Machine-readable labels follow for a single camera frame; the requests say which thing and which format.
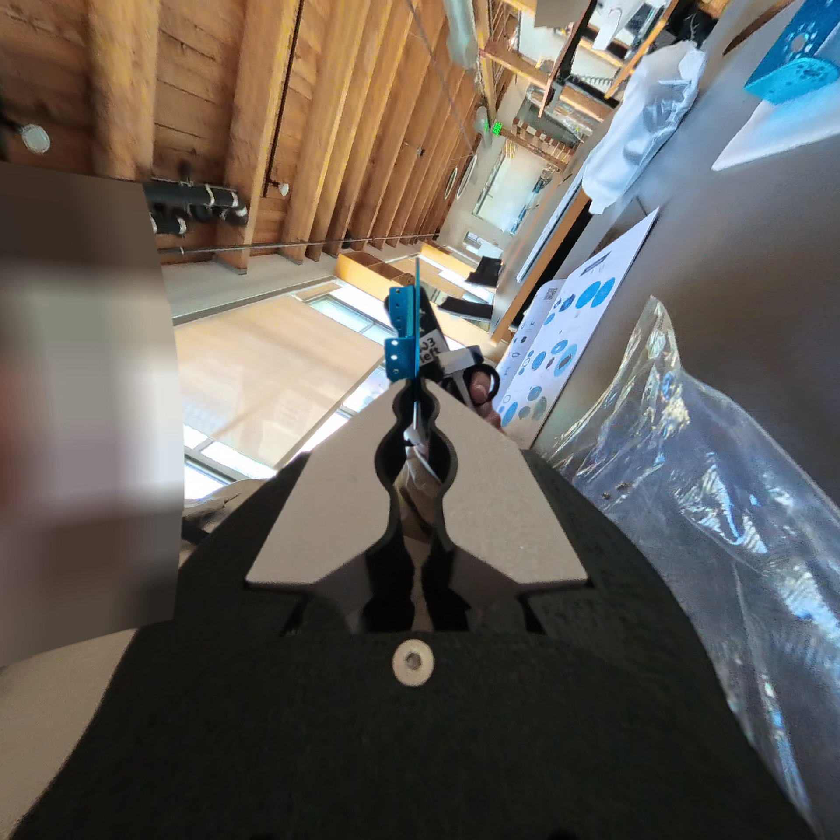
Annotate white foam sheet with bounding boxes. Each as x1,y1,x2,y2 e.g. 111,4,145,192
712,85,840,173

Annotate silver ventilation duct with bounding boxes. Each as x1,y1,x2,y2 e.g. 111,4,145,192
445,0,481,68

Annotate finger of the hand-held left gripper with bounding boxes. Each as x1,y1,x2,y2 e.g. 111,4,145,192
402,425,441,476

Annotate white plastic parts bag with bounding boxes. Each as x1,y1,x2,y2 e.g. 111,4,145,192
581,39,708,216

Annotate black insulated pipes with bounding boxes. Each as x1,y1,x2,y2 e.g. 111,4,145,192
144,176,252,238

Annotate large window with beige blind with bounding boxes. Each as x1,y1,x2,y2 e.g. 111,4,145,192
174,289,408,487

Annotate large clear plastic bag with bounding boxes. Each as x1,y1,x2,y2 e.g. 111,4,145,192
532,295,840,840

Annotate person's left hand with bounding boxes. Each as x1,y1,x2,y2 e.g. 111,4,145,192
469,377,508,431

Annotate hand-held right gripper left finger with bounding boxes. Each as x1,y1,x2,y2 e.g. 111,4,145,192
245,381,416,630

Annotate blue metal part round holes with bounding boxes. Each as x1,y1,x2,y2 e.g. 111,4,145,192
745,0,840,106

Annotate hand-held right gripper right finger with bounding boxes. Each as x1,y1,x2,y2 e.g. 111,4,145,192
420,381,590,626

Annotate white instruction sheet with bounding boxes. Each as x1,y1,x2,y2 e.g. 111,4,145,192
495,206,660,431

